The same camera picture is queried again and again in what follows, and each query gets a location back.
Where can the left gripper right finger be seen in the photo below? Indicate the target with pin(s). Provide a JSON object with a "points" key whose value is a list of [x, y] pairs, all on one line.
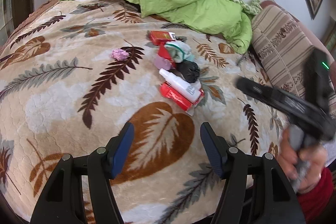
{"points": [[215, 150]]}

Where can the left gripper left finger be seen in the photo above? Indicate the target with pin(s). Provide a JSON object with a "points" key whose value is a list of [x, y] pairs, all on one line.
{"points": [[118, 149]]}

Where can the red torn snack box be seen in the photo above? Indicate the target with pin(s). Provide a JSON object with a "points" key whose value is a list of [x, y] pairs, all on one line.
{"points": [[188, 107]]}

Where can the teal cartoon tissue pack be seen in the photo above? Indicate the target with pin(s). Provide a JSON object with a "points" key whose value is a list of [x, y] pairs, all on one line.
{"points": [[179, 51]]}

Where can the red cigarette pack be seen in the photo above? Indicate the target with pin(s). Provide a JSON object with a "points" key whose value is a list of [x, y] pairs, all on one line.
{"points": [[159, 37]]}

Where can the red right sleeve forearm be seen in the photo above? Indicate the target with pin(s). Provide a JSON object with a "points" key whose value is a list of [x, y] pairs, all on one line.
{"points": [[318, 205]]}

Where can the right hand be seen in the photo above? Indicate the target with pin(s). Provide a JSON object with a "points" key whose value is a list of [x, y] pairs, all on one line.
{"points": [[304, 167]]}

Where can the white plastic bottle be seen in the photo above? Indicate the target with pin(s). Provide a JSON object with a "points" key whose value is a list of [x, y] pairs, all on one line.
{"points": [[181, 86]]}

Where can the striped beige pillow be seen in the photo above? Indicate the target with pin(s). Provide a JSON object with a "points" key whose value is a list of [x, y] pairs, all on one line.
{"points": [[283, 45]]}

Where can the black plastic bag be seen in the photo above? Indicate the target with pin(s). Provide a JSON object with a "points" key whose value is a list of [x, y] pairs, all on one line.
{"points": [[189, 70]]}

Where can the leaf pattern bed blanket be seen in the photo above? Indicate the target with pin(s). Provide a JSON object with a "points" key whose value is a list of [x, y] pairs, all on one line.
{"points": [[62, 93]]}

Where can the pink crumpled paper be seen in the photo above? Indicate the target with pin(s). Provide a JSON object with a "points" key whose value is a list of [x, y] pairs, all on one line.
{"points": [[119, 54]]}

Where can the pink small packet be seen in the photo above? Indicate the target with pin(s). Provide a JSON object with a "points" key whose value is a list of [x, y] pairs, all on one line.
{"points": [[163, 63]]}

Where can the red small wrapper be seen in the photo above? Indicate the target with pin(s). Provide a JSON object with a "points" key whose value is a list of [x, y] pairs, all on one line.
{"points": [[163, 52]]}

